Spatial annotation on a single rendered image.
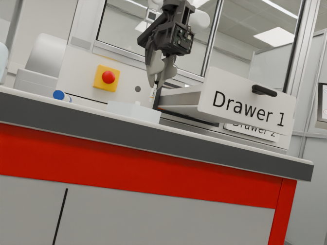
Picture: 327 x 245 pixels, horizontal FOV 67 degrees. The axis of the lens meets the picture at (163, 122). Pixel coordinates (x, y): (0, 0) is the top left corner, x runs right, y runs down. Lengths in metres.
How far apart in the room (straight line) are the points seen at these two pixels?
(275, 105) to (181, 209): 0.49
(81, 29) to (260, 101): 0.58
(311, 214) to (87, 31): 2.24
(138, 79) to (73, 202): 0.66
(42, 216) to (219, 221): 0.20
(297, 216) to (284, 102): 1.96
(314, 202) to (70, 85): 2.18
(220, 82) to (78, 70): 0.46
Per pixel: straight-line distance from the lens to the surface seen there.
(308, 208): 2.55
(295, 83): 1.30
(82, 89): 0.84
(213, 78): 0.60
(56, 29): 4.20
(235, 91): 0.63
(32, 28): 4.22
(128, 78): 0.86
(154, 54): 0.63
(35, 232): 0.27
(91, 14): 0.89
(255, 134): 1.11
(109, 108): 0.65
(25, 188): 0.26
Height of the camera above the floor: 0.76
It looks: 2 degrees up
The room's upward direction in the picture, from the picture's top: 13 degrees clockwise
